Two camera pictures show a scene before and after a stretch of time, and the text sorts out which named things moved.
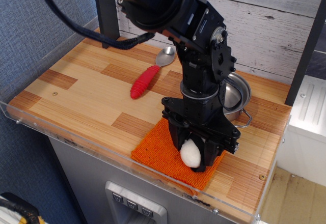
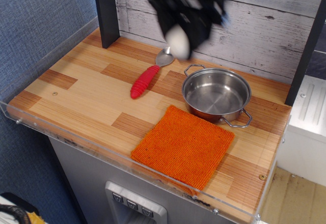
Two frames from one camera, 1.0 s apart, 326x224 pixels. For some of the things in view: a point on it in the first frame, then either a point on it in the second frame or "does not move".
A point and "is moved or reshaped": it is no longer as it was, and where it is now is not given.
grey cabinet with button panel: [109, 190] does not move
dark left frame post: [106, 9] does not move
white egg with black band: [190, 154] is moved or reshaped
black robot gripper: [199, 115] → [200, 0]
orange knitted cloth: [157, 151] does not move
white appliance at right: [302, 152] does not move
